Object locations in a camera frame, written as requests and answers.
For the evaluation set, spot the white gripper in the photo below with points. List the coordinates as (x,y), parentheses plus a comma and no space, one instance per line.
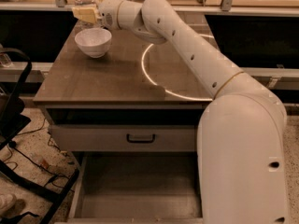
(107,13)

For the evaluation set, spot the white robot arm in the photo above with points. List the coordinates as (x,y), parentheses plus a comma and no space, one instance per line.
(240,134)

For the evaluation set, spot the white ceramic bowl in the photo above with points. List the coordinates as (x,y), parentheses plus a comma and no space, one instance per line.
(94,42)

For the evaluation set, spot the wooden drawer cabinet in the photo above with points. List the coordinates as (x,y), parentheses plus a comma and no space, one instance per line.
(135,83)

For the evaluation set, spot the open bottom drawer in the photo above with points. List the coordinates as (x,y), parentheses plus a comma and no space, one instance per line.
(137,188)

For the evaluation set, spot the white shoe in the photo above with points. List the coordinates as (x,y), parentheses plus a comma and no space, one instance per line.
(6,202)

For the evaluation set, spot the metal shelf rail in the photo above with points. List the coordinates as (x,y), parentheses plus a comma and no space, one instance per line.
(218,3)

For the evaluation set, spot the closed drawer with black handle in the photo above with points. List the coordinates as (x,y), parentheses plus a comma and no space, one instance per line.
(131,138)

